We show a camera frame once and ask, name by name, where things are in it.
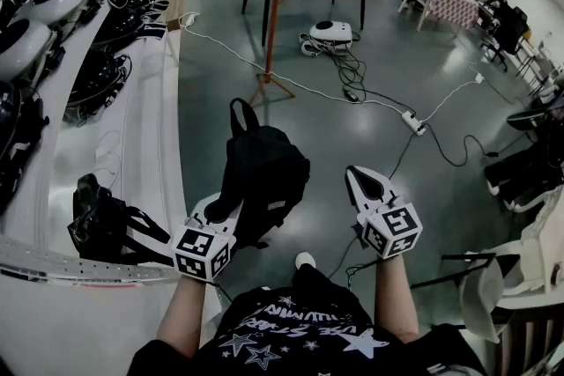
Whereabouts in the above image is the black bag with straps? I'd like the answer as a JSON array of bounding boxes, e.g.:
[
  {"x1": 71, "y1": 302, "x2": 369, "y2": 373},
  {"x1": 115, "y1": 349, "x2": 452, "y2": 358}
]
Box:
[{"x1": 66, "y1": 173, "x2": 174, "y2": 266}]

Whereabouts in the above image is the white cap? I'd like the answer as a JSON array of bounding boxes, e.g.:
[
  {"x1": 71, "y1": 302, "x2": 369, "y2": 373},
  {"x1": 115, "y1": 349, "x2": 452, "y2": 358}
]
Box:
[{"x1": 459, "y1": 262, "x2": 507, "y2": 344}]

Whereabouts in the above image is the black cable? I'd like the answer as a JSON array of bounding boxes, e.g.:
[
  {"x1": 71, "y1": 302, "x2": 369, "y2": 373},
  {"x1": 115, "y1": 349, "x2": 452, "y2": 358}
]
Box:
[{"x1": 387, "y1": 122, "x2": 501, "y2": 181}]

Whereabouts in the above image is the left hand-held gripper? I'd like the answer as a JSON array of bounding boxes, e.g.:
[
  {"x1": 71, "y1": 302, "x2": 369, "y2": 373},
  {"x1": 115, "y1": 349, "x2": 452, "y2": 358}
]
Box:
[{"x1": 170, "y1": 190, "x2": 247, "y2": 286}]

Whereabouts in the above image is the person's left forearm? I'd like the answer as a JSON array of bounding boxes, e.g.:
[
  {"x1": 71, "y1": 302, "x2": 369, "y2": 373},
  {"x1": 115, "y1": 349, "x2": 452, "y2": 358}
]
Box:
[{"x1": 155, "y1": 275, "x2": 213, "y2": 361}]

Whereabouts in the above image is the black office chair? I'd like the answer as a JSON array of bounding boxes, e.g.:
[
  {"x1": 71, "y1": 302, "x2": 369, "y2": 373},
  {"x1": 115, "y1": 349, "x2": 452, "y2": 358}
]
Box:
[{"x1": 479, "y1": 11, "x2": 531, "y2": 73}]

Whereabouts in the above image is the black domed device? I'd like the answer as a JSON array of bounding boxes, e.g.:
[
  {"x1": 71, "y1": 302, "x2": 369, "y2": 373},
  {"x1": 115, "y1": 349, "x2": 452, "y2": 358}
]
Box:
[
  {"x1": 0, "y1": 79, "x2": 24, "y2": 158},
  {"x1": 64, "y1": 49, "x2": 124, "y2": 107},
  {"x1": 93, "y1": 0, "x2": 147, "y2": 46}
]

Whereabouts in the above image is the white workbench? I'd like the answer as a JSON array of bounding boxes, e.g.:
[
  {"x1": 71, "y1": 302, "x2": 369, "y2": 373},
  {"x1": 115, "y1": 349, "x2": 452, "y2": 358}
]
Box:
[{"x1": 0, "y1": 0, "x2": 191, "y2": 278}]

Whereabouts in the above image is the white domed device with straps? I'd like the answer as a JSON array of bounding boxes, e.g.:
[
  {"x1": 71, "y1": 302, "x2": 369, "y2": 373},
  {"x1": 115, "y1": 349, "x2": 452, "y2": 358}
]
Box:
[{"x1": 299, "y1": 18, "x2": 355, "y2": 59}]

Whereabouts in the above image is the white power strip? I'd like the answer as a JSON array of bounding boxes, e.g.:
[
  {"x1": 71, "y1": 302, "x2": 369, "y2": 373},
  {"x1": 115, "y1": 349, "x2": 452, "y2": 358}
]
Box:
[
  {"x1": 400, "y1": 110, "x2": 427, "y2": 137},
  {"x1": 166, "y1": 11, "x2": 202, "y2": 33}
]

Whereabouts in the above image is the person's white shoe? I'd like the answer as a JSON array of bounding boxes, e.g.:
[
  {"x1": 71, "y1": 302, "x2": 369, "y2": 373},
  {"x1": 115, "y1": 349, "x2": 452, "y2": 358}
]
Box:
[{"x1": 294, "y1": 251, "x2": 317, "y2": 272}]

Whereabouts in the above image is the perforated metal rail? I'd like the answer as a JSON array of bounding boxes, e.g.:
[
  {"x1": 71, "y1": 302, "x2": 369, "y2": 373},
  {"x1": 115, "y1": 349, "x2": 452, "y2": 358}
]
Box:
[{"x1": 0, "y1": 234, "x2": 178, "y2": 286}]

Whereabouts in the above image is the black backpack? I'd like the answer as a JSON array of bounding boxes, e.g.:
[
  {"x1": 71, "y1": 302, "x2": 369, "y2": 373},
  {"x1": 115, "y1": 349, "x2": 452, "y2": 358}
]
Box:
[{"x1": 205, "y1": 97, "x2": 312, "y2": 251}]

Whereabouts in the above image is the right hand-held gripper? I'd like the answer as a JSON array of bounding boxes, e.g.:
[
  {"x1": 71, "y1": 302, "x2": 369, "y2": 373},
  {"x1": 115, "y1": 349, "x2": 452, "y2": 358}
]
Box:
[{"x1": 345, "y1": 165, "x2": 425, "y2": 262}]

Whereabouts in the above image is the wooden coat rack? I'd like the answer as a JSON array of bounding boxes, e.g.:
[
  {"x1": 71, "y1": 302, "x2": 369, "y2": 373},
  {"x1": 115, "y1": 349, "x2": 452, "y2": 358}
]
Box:
[{"x1": 248, "y1": 0, "x2": 297, "y2": 107}]

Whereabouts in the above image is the person's black star-print shirt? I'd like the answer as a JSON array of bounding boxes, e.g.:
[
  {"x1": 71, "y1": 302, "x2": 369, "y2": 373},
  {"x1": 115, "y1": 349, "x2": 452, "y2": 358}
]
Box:
[{"x1": 126, "y1": 263, "x2": 488, "y2": 376}]

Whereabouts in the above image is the long white cable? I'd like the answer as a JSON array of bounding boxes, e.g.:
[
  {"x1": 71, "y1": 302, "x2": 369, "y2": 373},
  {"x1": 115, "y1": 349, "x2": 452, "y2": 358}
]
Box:
[{"x1": 180, "y1": 23, "x2": 409, "y2": 118}]

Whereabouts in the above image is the white cable with plug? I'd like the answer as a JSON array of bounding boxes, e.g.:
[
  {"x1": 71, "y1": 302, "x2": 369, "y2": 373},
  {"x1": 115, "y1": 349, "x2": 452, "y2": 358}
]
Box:
[{"x1": 420, "y1": 73, "x2": 486, "y2": 123}]

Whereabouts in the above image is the person's right forearm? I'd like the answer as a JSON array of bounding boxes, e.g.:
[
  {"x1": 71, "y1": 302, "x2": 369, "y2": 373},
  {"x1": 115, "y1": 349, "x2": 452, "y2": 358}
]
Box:
[{"x1": 373, "y1": 253, "x2": 420, "y2": 344}]

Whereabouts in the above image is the table with checked cloth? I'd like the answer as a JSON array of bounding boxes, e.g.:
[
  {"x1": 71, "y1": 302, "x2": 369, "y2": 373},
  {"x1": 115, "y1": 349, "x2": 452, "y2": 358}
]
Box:
[{"x1": 397, "y1": 0, "x2": 482, "y2": 35}]

